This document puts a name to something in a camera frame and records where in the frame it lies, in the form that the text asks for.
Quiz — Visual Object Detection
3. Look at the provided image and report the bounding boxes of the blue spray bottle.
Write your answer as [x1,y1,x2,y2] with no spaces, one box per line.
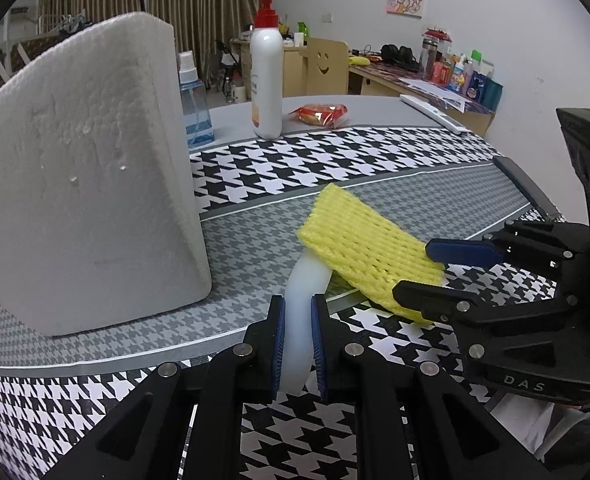
[177,50,215,150]

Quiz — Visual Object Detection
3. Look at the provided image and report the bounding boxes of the black headphones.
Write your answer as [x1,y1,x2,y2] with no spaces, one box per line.
[380,44,421,72]

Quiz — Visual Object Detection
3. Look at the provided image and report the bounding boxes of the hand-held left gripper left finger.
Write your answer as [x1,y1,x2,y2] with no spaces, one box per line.
[40,295,287,480]

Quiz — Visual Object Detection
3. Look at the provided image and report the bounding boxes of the white plastic bottle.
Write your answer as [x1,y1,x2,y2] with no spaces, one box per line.
[281,250,337,395]

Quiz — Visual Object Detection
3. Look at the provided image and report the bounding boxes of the white foam box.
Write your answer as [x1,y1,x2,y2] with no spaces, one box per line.
[0,10,213,337]

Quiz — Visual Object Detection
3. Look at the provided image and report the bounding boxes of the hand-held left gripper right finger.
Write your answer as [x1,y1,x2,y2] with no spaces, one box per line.
[311,293,563,480]

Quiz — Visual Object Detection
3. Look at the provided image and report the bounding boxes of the person's white clothing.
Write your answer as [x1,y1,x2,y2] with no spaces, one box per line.
[490,392,563,463]

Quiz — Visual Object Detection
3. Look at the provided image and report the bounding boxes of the printed paper sheets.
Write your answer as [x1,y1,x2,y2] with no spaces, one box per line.
[399,76,468,111]

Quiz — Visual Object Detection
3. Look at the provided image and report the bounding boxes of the dark bottle with red lid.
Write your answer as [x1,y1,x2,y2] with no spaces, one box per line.
[421,27,453,78]

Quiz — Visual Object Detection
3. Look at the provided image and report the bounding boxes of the red snack packet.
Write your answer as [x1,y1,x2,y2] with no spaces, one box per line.
[286,102,351,128]

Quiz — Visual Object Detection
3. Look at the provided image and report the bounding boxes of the houndstooth tablecloth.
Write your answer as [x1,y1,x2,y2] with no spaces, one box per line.
[0,94,563,480]

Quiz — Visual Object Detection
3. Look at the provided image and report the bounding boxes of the cluttered wooden desk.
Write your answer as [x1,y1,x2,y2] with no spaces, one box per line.
[347,55,496,136]

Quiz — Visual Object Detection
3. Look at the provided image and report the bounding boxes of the white remote control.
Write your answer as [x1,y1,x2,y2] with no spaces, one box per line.
[399,93,471,135]

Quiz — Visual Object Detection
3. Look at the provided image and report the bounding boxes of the yellow foam net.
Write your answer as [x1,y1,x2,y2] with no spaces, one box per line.
[296,183,446,323]

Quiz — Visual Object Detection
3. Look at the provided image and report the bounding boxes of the wooden smiley chair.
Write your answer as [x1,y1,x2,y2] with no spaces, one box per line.
[302,37,350,97]

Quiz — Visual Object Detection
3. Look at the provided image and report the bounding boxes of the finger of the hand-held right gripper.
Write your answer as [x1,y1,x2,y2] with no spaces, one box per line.
[424,219,590,270]
[391,279,582,330]

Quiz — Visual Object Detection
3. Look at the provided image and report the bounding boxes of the row of toiletry bottles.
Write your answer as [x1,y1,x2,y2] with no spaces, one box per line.
[432,49,504,109]

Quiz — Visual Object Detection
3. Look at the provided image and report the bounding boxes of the light wooden desk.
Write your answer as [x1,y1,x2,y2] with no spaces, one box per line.
[230,35,308,98]

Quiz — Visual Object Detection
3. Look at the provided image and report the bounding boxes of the white red pump bottle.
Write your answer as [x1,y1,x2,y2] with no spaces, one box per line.
[245,0,284,140]

